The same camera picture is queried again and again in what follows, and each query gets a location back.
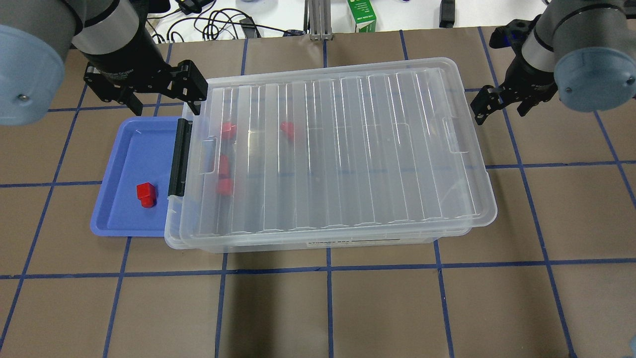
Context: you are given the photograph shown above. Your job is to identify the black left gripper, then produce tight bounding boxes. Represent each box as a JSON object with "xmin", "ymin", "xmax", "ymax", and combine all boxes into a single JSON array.
[{"xmin": 82, "ymin": 30, "xmax": 208, "ymax": 116}]

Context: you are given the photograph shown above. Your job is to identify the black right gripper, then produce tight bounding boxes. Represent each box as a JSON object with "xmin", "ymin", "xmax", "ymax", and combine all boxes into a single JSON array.
[{"xmin": 470, "ymin": 19, "xmax": 557, "ymax": 125}]

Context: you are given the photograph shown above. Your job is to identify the red block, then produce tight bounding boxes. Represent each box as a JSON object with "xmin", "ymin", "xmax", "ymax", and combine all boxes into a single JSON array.
[
  {"xmin": 218, "ymin": 154, "xmax": 231, "ymax": 179},
  {"xmin": 136, "ymin": 182, "xmax": 157, "ymax": 208}
]

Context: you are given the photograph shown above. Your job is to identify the clear plastic box lid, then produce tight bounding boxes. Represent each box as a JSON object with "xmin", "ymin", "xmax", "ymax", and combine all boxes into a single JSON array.
[{"xmin": 165, "ymin": 58, "xmax": 497, "ymax": 253}]

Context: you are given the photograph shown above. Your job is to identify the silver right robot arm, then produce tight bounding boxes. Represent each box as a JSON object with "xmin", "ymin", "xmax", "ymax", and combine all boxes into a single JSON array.
[{"xmin": 471, "ymin": 0, "xmax": 636, "ymax": 125}]

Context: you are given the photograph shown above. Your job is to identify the blue plastic tray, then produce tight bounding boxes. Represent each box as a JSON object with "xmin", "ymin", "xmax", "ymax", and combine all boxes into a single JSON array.
[{"xmin": 89, "ymin": 116, "xmax": 178, "ymax": 237}]

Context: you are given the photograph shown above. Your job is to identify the red block box corner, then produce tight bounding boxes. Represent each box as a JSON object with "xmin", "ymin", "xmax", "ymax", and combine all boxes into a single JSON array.
[{"xmin": 221, "ymin": 121, "xmax": 237, "ymax": 141}]

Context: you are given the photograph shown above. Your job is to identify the red block lying sideways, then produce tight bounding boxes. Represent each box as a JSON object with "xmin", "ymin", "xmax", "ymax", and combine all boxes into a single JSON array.
[{"xmin": 216, "ymin": 178, "xmax": 234, "ymax": 196}]

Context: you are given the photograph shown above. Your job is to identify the red block far corner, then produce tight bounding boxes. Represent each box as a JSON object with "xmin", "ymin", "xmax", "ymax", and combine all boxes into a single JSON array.
[{"xmin": 279, "ymin": 121, "xmax": 295, "ymax": 142}]

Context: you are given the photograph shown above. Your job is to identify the clear plastic storage box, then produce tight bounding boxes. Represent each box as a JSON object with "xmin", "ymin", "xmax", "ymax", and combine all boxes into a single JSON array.
[{"xmin": 165, "ymin": 115, "xmax": 476, "ymax": 253}]

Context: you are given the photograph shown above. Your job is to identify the black power adapter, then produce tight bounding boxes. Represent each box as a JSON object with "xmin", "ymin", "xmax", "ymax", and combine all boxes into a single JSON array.
[{"xmin": 176, "ymin": 0, "xmax": 215, "ymax": 14}]

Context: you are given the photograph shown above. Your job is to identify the green white carton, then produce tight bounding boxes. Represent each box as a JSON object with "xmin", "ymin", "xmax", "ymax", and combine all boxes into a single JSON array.
[{"xmin": 346, "ymin": 0, "xmax": 378, "ymax": 33}]

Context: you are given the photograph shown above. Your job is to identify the black box latch handle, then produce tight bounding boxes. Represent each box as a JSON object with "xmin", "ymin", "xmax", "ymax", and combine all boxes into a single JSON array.
[{"xmin": 167, "ymin": 118, "xmax": 193, "ymax": 197}]

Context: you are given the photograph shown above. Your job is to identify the aluminium frame post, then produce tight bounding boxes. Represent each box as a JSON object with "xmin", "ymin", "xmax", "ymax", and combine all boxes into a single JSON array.
[{"xmin": 304, "ymin": 0, "xmax": 332, "ymax": 41}]

